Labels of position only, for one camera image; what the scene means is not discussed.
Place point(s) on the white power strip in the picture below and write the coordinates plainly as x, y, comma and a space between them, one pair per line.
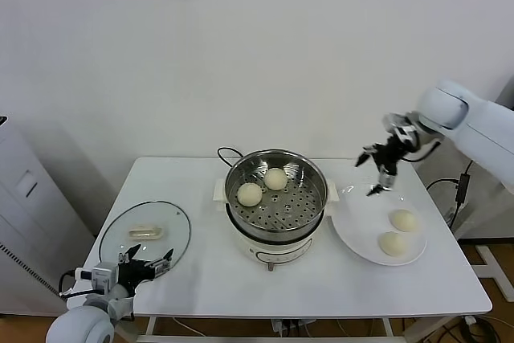
287, 325

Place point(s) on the white grey floor cabinet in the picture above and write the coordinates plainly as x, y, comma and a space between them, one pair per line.
32, 206

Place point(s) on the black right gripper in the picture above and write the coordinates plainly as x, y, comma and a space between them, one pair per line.
391, 152

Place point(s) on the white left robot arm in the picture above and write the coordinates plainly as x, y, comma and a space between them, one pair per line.
76, 325

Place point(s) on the stainless steel steamer basket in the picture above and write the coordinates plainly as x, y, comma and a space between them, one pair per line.
305, 182

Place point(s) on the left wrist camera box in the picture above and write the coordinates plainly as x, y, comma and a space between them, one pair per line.
102, 274

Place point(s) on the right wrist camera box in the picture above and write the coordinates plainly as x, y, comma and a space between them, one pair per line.
397, 125

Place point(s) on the white floor plug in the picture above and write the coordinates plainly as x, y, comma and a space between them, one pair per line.
470, 320

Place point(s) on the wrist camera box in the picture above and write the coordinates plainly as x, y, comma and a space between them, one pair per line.
102, 274
397, 125

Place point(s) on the white steamed baozi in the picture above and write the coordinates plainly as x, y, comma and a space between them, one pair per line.
250, 194
402, 220
276, 179
393, 243

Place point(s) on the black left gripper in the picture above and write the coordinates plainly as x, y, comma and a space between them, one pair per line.
135, 271

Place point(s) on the grey monitor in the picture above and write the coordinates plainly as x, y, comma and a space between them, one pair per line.
507, 96

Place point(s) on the cream electric cooker base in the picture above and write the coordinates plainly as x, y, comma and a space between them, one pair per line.
273, 248

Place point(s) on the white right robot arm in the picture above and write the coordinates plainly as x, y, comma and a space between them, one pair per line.
474, 118

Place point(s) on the round glass pot lid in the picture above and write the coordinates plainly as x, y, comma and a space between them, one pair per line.
146, 233

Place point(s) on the white round plate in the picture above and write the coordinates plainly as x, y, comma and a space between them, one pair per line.
361, 234

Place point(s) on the white side desk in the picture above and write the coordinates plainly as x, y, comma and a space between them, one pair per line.
441, 202

